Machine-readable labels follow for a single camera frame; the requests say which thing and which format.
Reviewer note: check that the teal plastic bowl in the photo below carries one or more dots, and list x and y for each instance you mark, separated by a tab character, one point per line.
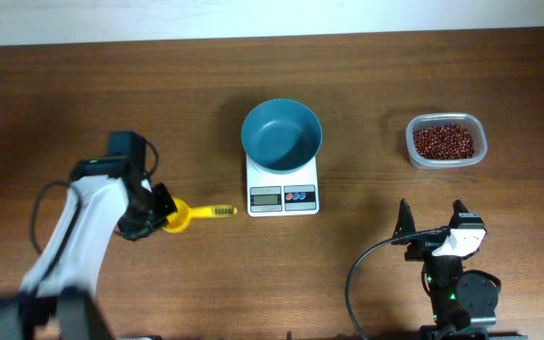
281	135

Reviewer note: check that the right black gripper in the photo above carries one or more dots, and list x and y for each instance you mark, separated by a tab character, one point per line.
423	251

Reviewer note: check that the clear plastic container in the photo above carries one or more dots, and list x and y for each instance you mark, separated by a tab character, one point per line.
432	120

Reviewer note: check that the white digital kitchen scale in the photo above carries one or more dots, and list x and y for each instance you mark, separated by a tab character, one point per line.
274	194

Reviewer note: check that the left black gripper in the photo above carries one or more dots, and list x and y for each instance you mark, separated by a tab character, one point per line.
162	204

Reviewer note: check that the red beans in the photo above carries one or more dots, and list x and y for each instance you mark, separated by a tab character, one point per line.
444	143

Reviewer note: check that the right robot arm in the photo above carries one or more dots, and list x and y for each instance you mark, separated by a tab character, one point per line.
463	301

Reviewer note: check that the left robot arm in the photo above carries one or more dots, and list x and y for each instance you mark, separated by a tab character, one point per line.
112	195

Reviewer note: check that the yellow plastic measuring scoop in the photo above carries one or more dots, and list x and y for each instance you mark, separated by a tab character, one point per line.
179	221

